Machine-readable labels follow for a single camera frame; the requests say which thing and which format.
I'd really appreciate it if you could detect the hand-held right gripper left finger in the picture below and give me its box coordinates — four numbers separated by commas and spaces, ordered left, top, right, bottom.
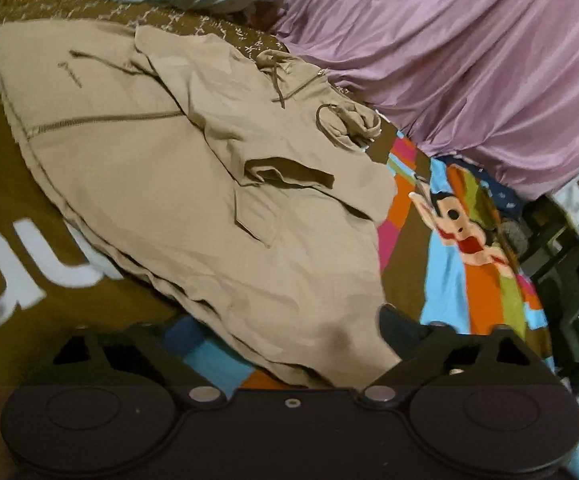
52, 325, 227, 407

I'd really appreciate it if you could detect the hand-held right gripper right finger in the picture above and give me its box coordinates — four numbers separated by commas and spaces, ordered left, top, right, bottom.
362, 304, 546, 404

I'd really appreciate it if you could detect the beige zip hoodie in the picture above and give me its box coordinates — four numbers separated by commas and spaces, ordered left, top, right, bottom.
0, 22, 406, 391

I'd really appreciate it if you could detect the colourful cartoon printed blanket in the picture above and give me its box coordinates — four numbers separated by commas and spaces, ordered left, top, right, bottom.
0, 0, 556, 396

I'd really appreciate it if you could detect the purple satin cloth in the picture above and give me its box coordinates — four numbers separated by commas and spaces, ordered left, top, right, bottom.
270, 0, 579, 202

